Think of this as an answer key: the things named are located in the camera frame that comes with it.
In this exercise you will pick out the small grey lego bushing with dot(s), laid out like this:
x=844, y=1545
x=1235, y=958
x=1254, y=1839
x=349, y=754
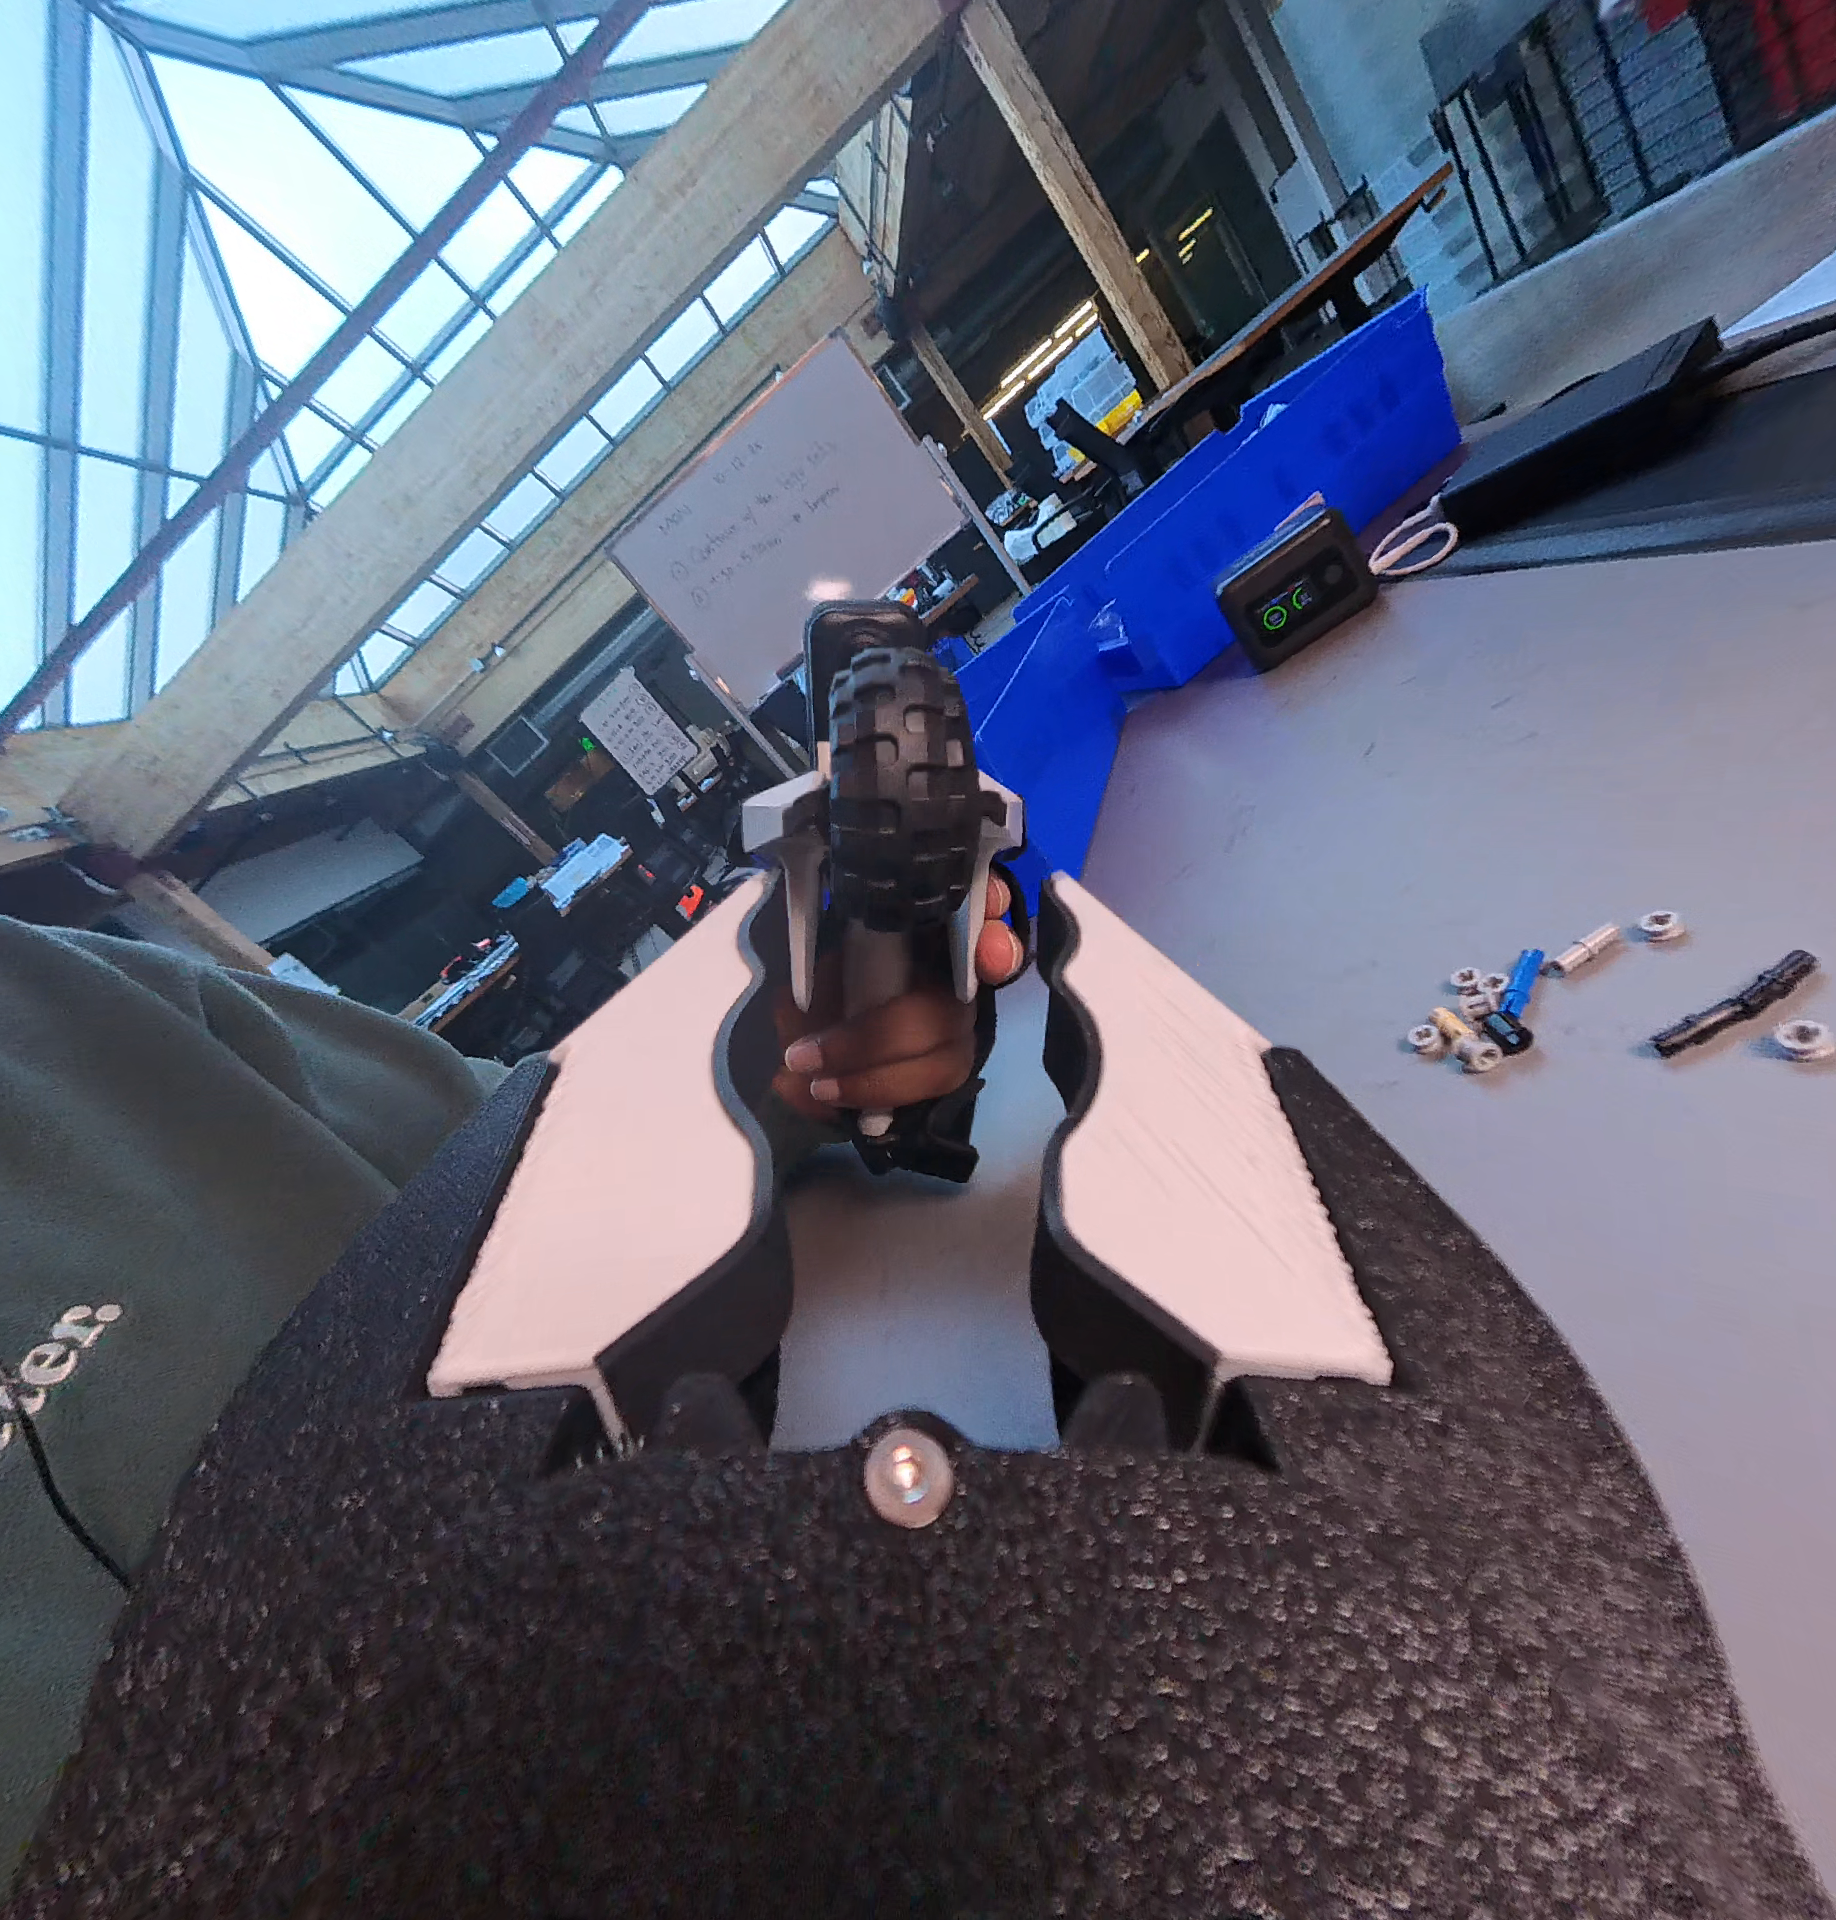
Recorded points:
x=1805, y=1042

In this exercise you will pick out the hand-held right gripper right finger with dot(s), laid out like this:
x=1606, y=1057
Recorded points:
x=1205, y=1201

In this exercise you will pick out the large wooden roof beam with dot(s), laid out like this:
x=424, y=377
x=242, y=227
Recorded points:
x=500, y=391

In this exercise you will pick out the small black lego pin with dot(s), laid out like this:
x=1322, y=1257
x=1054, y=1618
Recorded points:
x=1735, y=1006

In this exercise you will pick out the small black device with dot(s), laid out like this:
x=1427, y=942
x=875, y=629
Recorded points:
x=1301, y=593

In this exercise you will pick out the small white lego piece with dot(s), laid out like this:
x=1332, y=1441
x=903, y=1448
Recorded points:
x=1581, y=950

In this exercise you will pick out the person's left hand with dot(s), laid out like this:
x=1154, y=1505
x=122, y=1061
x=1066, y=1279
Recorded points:
x=904, y=1035

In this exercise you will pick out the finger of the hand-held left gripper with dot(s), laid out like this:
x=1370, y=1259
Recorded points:
x=792, y=856
x=985, y=871

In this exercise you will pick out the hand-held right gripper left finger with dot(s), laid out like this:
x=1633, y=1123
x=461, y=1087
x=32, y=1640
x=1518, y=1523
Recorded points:
x=620, y=1201

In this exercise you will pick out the black lego wheel red hub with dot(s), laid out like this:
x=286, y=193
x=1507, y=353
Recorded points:
x=904, y=780

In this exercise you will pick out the whiteboard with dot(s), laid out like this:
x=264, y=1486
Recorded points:
x=770, y=510

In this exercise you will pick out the small grey lego piece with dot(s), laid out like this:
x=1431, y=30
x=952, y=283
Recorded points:
x=1660, y=924

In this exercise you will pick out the small blue lego piece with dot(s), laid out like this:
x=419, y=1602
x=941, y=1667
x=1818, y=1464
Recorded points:
x=1512, y=990

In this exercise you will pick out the small tan lego piece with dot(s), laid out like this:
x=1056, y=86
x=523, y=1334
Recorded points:
x=1451, y=1027

